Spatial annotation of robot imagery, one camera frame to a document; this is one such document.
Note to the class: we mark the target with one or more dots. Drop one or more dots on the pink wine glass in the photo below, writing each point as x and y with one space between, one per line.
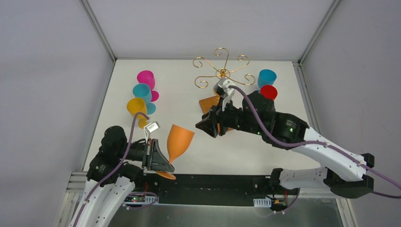
147 77

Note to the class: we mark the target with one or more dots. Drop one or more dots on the yellow wine glass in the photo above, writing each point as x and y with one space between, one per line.
138 105

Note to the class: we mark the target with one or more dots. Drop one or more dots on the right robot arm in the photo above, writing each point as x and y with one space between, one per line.
341 172

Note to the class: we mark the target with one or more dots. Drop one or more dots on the red wine glass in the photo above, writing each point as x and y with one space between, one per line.
269 92

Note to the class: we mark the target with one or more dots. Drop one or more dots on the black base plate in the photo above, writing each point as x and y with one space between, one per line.
212 190

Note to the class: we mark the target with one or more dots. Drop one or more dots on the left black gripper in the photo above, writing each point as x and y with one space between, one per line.
148 154

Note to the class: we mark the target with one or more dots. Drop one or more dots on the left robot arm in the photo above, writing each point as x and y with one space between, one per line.
115 171

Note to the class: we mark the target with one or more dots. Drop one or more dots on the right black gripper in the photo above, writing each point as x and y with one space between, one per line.
219 122

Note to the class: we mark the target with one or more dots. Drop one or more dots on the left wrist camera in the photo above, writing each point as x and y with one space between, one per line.
150 128

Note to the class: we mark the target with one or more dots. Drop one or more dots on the blue wine glass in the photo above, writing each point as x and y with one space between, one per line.
266 77

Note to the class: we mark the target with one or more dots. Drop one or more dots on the teal wine glass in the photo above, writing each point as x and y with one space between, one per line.
143 91

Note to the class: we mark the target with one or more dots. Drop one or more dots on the orange wine glass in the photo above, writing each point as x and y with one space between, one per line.
178 141

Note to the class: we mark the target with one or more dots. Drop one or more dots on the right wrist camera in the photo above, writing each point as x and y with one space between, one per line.
222 88

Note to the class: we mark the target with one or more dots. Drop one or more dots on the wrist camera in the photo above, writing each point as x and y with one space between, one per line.
150 128
222 88

